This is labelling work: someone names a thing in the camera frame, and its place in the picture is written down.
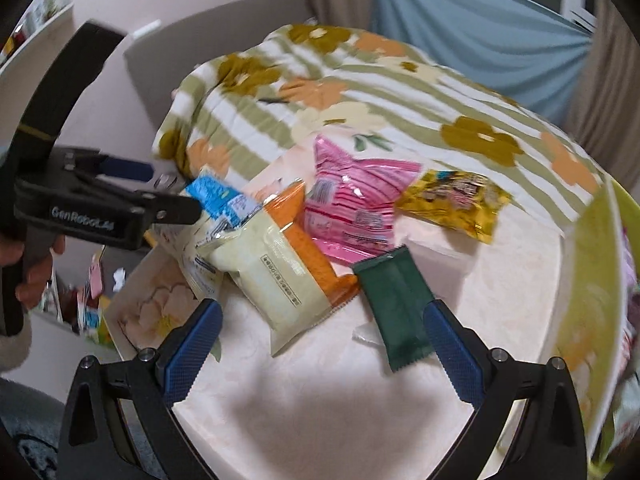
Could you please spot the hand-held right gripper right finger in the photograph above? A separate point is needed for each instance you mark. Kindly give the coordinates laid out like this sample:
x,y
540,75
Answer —
x,y
452,355

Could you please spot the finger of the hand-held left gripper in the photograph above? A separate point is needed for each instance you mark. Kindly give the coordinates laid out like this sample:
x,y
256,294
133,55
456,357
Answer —
x,y
125,169
175,210

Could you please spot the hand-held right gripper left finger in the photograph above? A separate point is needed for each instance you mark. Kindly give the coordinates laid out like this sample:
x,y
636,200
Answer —
x,y
192,355

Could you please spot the dark green snack packet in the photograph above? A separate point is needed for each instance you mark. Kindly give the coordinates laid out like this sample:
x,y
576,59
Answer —
x,y
400,305

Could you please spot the person's left forearm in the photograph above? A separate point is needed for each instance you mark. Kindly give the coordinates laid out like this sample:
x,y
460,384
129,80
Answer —
x,y
12,352

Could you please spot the person's left hand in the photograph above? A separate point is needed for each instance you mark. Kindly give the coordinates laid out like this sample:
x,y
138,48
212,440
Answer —
x,y
40,280

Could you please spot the white snack packet blue print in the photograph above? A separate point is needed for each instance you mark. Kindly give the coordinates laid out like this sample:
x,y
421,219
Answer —
x,y
192,270

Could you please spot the clear plastic wrapper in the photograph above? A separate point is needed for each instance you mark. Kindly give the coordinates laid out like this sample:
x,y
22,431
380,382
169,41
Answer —
x,y
365,336

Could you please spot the grey padded headboard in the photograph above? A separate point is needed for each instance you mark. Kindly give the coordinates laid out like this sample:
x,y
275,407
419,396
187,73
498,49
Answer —
x,y
150,75

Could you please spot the cream orange snack packet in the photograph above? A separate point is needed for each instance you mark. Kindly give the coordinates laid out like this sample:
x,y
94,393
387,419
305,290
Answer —
x,y
270,270

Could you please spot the golden yellow snack packet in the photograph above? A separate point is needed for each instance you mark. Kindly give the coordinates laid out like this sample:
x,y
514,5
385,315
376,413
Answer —
x,y
450,200

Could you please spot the pink snack packet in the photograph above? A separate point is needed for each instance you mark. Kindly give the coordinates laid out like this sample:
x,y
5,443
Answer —
x,y
350,200

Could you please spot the grey blue rug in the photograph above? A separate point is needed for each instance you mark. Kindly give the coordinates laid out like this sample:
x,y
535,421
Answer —
x,y
30,435

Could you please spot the green striped floral blanket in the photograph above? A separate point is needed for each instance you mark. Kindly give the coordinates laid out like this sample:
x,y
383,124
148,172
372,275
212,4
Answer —
x,y
400,100

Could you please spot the light blue cloth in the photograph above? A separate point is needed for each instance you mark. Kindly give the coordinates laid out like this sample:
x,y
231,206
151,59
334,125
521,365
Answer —
x,y
475,35

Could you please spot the white wall remote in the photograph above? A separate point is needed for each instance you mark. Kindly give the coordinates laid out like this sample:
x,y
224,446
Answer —
x,y
147,29

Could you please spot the white wall shelf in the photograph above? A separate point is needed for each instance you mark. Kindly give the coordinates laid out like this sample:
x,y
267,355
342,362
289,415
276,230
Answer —
x,y
45,25

